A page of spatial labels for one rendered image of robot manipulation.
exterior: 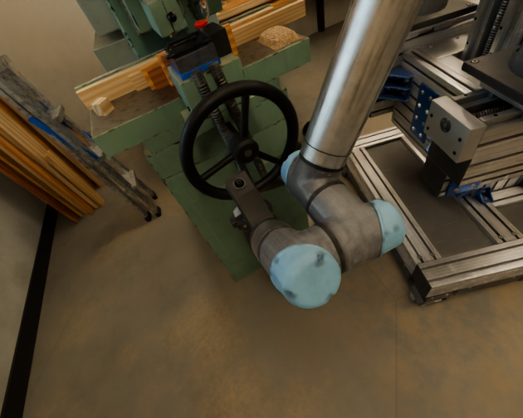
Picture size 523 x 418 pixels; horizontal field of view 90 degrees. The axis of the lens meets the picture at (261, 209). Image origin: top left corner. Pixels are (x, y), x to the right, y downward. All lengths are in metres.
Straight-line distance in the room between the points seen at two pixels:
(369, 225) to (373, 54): 0.20
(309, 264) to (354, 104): 0.21
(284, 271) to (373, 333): 0.93
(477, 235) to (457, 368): 0.47
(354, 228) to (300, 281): 0.10
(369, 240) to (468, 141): 0.41
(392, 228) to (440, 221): 0.86
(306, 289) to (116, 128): 0.58
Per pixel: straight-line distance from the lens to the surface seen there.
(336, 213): 0.37
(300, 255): 0.30
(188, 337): 1.34
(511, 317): 1.37
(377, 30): 0.36
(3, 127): 2.03
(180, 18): 0.81
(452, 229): 1.23
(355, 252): 0.35
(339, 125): 0.38
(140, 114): 0.72
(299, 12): 0.99
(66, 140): 1.55
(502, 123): 0.75
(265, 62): 0.77
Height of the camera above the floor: 1.16
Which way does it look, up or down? 49 degrees down
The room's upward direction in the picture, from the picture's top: 20 degrees counter-clockwise
